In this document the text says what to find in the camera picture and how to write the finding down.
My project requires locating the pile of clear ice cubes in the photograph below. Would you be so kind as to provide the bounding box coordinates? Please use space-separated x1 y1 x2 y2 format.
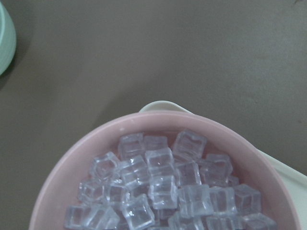
64 130 277 230

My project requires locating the pink bowl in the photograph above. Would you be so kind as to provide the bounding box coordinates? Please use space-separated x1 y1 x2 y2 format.
29 111 307 230

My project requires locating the mint green bowl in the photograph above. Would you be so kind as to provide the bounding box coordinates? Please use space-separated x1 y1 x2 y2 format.
0 3 17 75

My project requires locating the cream serving tray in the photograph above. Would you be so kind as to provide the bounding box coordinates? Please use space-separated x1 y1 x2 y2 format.
139 101 307 185

